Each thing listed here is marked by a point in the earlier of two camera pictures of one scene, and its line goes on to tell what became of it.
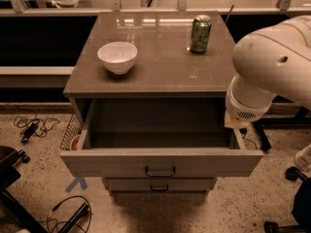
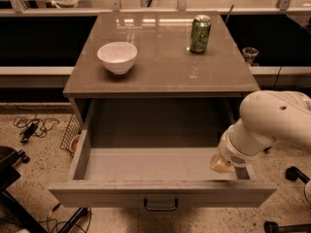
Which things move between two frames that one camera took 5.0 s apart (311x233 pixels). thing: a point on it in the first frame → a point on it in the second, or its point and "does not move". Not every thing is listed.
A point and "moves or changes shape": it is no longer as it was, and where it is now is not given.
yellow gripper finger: x=231 y=121 → x=220 y=164
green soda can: x=200 y=37 does not move
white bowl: x=118 y=56 does not move
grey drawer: x=159 y=137 moves or changes shape
